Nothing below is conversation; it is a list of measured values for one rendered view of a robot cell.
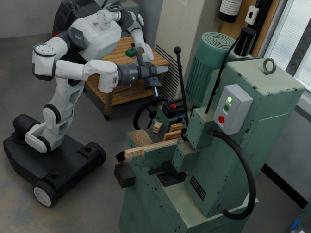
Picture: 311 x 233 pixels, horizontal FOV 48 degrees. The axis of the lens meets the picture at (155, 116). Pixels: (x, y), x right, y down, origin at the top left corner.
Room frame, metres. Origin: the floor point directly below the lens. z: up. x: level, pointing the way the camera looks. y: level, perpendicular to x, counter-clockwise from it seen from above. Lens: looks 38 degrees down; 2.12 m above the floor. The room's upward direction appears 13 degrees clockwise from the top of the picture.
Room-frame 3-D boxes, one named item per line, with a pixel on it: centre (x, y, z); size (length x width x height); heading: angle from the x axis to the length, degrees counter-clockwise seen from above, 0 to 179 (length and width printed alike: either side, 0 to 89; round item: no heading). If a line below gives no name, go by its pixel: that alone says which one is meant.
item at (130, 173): (1.38, 0.10, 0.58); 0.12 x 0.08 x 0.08; 36
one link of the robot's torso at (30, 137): (1.82, 0.76, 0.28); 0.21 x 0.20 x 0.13; 66
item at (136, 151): (1.38, -0.15, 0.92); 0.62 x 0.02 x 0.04; 126
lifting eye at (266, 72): (1.18, -0.37, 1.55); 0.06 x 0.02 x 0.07; 36
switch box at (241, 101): (1.07, -0.27, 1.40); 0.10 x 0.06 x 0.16; 36
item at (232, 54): (1.30, -0.28, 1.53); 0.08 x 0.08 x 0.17; 36
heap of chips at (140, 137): (1.35, 0.04, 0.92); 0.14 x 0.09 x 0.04; 36
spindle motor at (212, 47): (1.42, -0.20, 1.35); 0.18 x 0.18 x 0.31
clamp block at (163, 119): (1.58, -0.10, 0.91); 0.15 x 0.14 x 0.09; 126
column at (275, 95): (1.18, -0.37, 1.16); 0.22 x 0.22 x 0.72; 36
